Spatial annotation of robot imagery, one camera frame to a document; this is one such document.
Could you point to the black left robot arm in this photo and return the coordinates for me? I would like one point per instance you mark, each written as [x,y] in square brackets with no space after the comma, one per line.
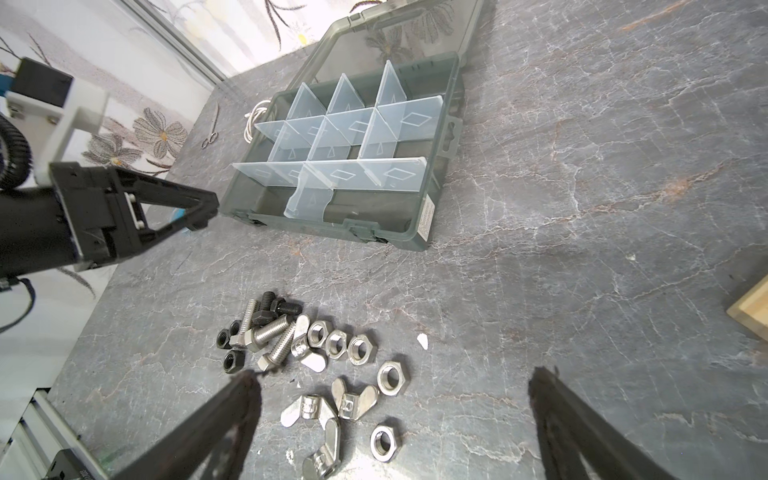
[52,118]

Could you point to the silver hex nut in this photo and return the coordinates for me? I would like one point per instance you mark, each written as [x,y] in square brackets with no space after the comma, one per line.
[384,443]
[392,378]

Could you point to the small wooden block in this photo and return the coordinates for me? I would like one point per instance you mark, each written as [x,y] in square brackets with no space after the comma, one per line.
[751,309]

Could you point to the green compartment organizer box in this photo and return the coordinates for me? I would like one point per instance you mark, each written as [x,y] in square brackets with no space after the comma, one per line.
[357,147]

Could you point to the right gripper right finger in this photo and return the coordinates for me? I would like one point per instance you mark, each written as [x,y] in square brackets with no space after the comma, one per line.
[573,437]

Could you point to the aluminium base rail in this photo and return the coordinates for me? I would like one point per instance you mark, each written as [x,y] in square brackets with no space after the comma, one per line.
[44,446]

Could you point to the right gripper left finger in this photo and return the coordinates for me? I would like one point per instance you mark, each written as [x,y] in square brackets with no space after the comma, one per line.
[219,433]

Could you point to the pile of screws and nuts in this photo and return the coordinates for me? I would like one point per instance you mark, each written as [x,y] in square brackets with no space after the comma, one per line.
[274,329]

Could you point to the silver hex nut lower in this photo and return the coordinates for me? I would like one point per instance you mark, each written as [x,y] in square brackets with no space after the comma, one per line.
[384,443]

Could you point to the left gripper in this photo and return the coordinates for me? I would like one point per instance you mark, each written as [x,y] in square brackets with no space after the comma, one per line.
[100,220]

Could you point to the small metal scissors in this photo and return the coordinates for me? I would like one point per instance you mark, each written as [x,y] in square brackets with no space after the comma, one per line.
[213,134]

